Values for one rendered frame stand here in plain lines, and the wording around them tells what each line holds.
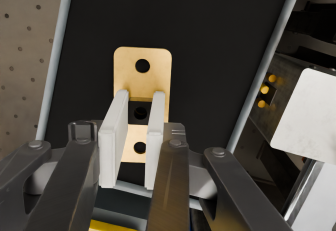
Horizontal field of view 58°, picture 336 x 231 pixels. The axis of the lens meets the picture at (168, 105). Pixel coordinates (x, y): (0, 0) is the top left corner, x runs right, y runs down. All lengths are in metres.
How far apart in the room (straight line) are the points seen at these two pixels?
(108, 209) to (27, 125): 0.53
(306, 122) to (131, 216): 0.18
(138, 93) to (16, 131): 0.61
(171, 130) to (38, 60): 0.59
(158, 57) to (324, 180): 0.34
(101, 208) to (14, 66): 0.52
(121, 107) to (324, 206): 0.39
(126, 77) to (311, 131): 0.18
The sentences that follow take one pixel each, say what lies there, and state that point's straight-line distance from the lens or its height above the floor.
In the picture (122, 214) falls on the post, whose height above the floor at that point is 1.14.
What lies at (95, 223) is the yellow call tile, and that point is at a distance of 0.28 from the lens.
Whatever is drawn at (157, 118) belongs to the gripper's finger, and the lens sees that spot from 0.15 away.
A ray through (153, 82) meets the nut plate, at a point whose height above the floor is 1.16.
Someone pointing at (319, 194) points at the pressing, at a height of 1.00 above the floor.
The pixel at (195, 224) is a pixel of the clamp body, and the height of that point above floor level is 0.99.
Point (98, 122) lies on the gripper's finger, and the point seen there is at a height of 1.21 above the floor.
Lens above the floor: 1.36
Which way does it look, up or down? 71 degrees down
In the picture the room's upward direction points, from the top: 178 degrees clockwise
